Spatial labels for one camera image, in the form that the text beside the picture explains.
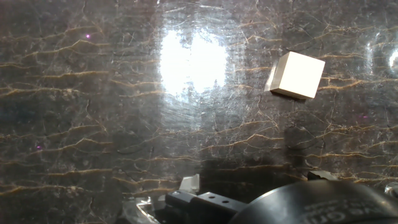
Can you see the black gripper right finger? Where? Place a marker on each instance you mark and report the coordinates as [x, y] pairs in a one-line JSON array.
[[321, 175]]

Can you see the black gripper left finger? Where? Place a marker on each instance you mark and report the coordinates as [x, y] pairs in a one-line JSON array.
[[206, 205]]

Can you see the small white cube block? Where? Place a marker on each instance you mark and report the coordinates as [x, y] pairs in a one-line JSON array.
[[297, 74]]

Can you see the clear plastic film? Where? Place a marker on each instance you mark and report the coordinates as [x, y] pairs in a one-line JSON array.
[[141, 211], [392, 189]]

